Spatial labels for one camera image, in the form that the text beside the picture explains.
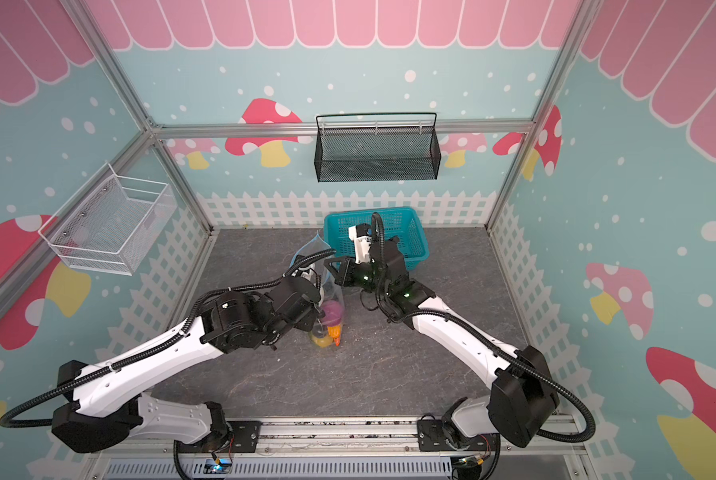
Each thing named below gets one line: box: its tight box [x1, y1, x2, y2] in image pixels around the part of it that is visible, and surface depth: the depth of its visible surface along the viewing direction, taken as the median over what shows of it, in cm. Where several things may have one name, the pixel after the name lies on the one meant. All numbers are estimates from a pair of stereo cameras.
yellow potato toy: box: [311, 333, 333, 348], surface depth 87 cm
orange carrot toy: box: [328, 324, 341, 347], surface depth 87 cm
